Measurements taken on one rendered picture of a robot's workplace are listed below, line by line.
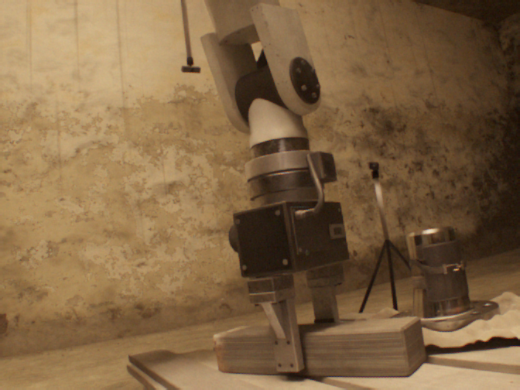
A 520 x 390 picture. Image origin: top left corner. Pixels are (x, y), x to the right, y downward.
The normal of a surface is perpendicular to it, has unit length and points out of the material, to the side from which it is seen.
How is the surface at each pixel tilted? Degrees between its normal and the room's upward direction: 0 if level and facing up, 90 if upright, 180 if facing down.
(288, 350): 90
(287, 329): 90
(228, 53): 90
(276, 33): 90
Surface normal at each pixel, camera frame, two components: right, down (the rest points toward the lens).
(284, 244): -0.58, -0.03
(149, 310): 0.47, -0.20
